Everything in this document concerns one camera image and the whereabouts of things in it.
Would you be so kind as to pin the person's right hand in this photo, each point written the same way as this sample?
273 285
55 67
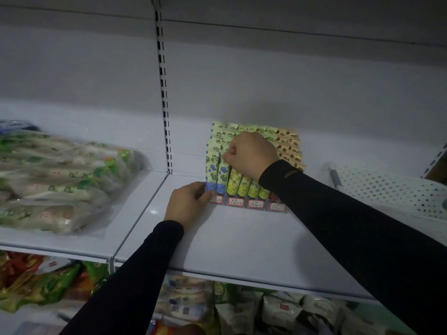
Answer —
251 153

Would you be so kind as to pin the person's right forearm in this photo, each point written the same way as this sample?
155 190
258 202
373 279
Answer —
359 233

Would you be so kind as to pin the clear acrylic display rack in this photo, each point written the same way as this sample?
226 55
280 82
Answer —
246 206

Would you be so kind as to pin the clear bag of green sweets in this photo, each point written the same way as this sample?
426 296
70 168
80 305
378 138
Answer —
63 181

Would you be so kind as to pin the blue white packet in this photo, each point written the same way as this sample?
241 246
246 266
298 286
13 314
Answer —
17 126

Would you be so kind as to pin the row of cream tubes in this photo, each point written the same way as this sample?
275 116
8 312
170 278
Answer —
290 146

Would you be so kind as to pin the person's left hand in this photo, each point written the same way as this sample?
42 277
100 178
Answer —
185 205

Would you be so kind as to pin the white perforated basket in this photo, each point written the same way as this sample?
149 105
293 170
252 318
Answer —
384 191

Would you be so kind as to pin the heap of assorted snack packets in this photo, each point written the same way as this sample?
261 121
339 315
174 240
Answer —
45 282

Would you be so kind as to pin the orange brown snack packet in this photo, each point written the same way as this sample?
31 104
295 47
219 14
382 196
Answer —
185 329

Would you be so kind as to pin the white store shelf unit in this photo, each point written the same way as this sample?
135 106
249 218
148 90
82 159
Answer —
279 83

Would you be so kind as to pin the pile of white sweet bags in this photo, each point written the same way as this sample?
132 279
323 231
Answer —
185 298

